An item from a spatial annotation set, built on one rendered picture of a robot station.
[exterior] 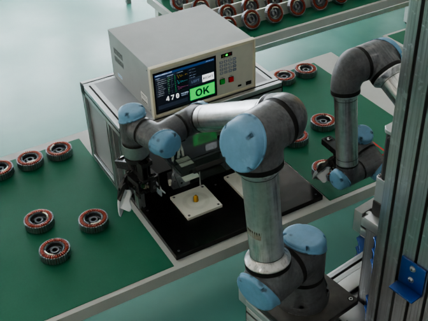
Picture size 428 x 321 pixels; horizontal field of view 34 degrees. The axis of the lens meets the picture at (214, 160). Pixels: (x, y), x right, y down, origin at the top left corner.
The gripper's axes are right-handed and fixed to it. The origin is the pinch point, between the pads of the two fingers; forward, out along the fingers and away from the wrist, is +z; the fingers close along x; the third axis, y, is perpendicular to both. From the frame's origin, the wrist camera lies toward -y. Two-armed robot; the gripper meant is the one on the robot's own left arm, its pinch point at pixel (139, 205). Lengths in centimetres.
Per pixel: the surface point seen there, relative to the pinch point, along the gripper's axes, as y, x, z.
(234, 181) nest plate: -28, 58, 37
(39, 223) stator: -55, -13, 37
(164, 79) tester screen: -41, 38, -11
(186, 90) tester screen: -40, 47, -4
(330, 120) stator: -34, 119, 37
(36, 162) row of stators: -91, 3, 37
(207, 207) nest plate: -22, 40, 37
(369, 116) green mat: -28, 138, 40
